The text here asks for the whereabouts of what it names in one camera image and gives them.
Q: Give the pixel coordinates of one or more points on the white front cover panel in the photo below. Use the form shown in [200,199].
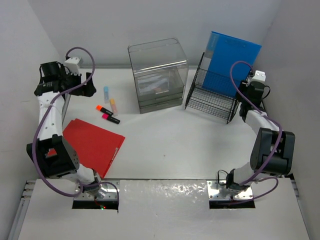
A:
[166,210]

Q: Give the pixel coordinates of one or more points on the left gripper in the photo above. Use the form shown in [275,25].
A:
[86,90]

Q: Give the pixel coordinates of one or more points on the aluminium table frame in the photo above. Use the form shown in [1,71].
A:
[172,144]

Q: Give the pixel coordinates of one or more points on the blue folder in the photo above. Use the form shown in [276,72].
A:
[221,52]

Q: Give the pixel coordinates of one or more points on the orange black highlighter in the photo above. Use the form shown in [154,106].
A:
[104,110]

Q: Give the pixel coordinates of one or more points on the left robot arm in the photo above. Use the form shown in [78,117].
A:
[52,155]

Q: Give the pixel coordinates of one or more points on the red folder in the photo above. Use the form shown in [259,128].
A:
[96,147]

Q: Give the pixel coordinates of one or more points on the blue cap clear marker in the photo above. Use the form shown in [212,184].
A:
[106,94]

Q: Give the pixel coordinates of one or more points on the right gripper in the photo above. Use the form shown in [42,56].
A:
[244,85]

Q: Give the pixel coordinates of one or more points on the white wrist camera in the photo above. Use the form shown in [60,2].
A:
[73,64]
[259,76]

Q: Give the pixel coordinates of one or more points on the orange cap clear marker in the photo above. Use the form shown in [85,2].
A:
[113,107]

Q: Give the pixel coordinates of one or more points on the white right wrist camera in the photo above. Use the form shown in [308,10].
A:
[259,76]

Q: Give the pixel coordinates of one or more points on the pink black highlighter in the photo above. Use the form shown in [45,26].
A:
[110,118]

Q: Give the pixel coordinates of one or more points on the black wire mesh rack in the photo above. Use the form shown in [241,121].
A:
[212,93]

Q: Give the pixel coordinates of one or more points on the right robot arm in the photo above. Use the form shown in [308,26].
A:
[273,150]

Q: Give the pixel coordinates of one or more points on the clear plastic drawer organizer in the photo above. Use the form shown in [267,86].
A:
[160,71]

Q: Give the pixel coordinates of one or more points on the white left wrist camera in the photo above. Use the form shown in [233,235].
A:
[73,64]

